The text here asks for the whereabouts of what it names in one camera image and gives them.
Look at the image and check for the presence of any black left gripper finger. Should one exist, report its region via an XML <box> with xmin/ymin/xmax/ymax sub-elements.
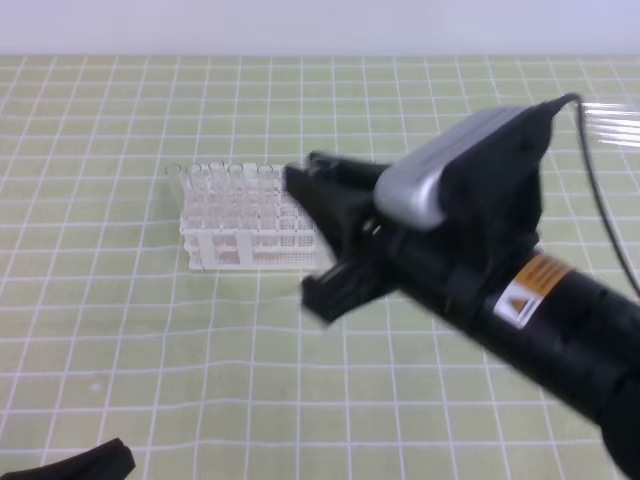
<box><xmin>1</xmin><ymin>438</ymin><xmax>136</xmax><ymax>480</ymax></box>

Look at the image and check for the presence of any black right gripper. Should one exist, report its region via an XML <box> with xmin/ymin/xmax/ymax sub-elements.
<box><xmin>284</xmin><ymin>151</ymin><xmax>480</xmax><ymax>325</ymax></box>

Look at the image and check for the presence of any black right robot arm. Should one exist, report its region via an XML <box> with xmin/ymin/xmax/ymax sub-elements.
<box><xmin>284</xmin><ymin>152</ymin><xmax>639</xmax><ymax>479</ymax></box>

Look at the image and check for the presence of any glass test tube in rack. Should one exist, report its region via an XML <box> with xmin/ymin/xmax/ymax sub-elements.
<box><xmin>191</xmin><ymin>163</ymin><xmax>206</xmax><ymax>227</ymax></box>
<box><xmin>257</xmin><ymin>164</ymin><xmax>276</xmax><ymax>230</ymax></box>
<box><xmin>208</xmin><ymin>160</ymin><xmax>225</xmax><ymax>228</ymax></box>
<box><xmin>226</xmin><ymin>164</ymin><xmax>244</xmax><ymax>229</ymax></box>

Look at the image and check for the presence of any white plastic test tube rack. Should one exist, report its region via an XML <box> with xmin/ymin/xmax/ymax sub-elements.
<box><xmin>179</xmin><ymin>162</ymin><xmax>333</xmax><ymax>271</ymax></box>

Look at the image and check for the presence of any green checkered tablecloth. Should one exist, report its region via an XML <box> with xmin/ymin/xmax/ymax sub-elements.
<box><xmin>1</xmin><ymin>56</ymin><xmax>639</xmax><ymax>479</ymax></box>

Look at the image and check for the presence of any glass tube leaning on rack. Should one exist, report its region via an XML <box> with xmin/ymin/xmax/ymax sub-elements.
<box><xmin>165</xmin><ymin>163</ymin><xmax>185</xmax><ymax>218</ymax></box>

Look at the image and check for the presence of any pile of spare glass tubes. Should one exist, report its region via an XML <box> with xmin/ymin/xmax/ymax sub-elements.
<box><xmin>584</xmin><ymin>102</ymin><xmax>640</xmax><ymax>148</ymax></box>

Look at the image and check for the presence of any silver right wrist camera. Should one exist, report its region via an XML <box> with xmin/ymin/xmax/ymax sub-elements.
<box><xmin>373</xmin><ymin>103</ymin><xmax>552</xmax><ymax>231</ymax></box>

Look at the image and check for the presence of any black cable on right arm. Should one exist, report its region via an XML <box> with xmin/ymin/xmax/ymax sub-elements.
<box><xmin>547</xmin><ymin>92</ymin><xmax>640</xmax><ymax>296</ymax></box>

